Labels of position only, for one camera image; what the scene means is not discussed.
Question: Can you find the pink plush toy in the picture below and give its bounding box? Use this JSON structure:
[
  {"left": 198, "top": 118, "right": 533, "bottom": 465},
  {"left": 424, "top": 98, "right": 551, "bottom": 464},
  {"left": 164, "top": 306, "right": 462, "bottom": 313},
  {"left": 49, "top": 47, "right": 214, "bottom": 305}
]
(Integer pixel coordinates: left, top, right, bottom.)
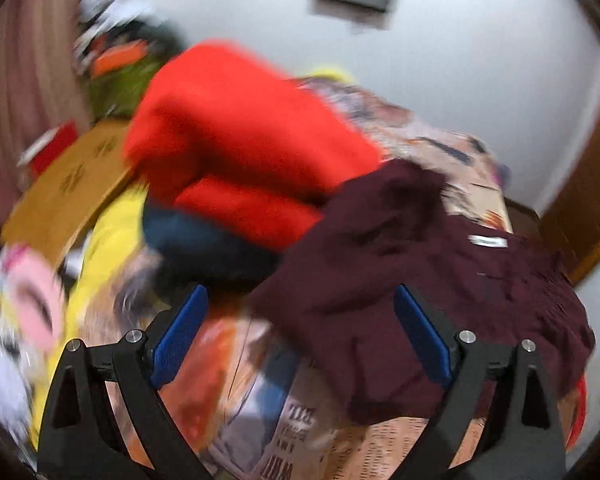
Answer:
[{"left": 0, "top": 244, "right": 66, "bottom": 352}]

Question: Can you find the navy folded garment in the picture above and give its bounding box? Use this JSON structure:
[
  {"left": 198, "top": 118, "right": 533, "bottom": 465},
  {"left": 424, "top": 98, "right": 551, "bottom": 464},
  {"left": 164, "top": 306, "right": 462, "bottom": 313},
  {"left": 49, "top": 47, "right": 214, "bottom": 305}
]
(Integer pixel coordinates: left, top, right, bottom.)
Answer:
[{"left": 142, "top": 198, "right": 280, "bottom": 292}]

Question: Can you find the newspaper print bed blanket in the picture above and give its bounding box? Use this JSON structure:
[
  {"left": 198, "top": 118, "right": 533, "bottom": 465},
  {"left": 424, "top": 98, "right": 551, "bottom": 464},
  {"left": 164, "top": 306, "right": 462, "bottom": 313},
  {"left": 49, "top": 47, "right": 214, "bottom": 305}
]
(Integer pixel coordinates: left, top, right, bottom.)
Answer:
[{"left": 78, "top": 77, "right": 589, "bottom": 480}]

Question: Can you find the maroon button shirt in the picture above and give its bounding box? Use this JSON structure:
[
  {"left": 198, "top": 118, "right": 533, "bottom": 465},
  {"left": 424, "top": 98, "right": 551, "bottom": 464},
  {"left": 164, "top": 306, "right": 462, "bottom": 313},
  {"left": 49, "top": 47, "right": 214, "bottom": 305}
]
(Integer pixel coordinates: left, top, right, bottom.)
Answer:
[{"left": 250, "top": 159, "right": 595, "bottom": 425}]

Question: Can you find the dark green garment pile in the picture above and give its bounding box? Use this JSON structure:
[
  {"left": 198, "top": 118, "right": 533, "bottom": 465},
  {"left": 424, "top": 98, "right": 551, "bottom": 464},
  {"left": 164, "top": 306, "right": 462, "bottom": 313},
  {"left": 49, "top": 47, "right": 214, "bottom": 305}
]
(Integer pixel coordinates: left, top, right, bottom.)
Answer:
[{"left": 86, "top": 24, "right": 186, "bottom": 122}]

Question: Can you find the wooden door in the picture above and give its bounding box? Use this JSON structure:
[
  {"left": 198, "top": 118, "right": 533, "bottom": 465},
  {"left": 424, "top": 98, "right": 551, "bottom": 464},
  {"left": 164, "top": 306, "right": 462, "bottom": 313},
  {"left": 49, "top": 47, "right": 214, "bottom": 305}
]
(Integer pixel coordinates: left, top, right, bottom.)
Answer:
[{"left": 539, "top": 117, "right": 600, "bottom": 285}]

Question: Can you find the yellow pillow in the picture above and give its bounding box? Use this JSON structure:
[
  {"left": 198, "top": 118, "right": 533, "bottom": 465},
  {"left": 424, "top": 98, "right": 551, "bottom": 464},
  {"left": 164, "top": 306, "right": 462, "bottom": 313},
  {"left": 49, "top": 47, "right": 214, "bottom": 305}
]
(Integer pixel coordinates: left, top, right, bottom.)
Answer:
[{"left": 306, "top": 65, "right": 356, "bottom": 84}]

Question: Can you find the red white box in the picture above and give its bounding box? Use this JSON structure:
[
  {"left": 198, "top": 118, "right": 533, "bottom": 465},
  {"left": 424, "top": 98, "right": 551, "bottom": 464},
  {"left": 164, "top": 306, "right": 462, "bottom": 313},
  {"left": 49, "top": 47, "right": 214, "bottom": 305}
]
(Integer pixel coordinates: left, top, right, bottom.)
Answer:
[{"left": 17, "top": 120, "right": 79, "bottom": 179}]

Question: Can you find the red folded garment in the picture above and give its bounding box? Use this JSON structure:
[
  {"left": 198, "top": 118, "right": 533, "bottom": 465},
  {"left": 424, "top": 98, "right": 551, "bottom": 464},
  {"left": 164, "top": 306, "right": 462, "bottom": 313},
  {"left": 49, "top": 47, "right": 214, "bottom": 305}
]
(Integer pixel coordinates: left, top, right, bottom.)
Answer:
[{"left": 123, "top": 41, "right": 381, "bottom": 252}]

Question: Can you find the orange box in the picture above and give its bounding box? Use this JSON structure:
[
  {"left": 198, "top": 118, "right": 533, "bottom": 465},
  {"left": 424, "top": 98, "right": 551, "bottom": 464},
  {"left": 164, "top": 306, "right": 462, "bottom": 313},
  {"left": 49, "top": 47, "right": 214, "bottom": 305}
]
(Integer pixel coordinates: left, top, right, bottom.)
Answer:
[{"left": 91, "top": 40, "right": 148, "bottom": 77}]

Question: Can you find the striped maroon curtain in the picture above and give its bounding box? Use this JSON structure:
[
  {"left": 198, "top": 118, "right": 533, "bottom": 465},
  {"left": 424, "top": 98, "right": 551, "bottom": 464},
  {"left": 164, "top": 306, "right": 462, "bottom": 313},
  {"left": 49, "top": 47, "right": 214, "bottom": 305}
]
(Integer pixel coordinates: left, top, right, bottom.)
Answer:
[{"left": 0, "top": 0, "right": 93, "bottom": 223}]

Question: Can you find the yellow garment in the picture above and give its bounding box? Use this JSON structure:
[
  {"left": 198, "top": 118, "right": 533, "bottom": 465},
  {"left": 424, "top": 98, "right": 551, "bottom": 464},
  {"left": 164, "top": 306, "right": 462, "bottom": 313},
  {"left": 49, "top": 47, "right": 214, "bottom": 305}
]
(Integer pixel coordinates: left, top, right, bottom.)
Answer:
[{"left": 30, "top": 184, "right": 160, "bottom": 448}]

